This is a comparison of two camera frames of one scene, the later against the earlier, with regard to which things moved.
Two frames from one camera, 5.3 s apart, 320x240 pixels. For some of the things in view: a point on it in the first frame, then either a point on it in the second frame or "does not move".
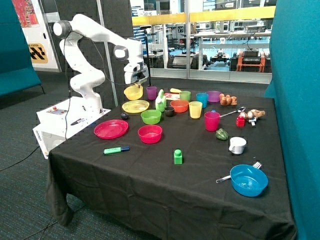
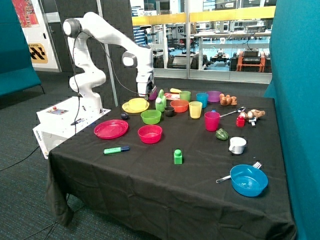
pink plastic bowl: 150,134 does not move
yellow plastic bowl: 133,93 → 137,104
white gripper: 135,72 → 145,83
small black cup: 169,111 does not move
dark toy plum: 124,115 does not move
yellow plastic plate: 135,106 does not move
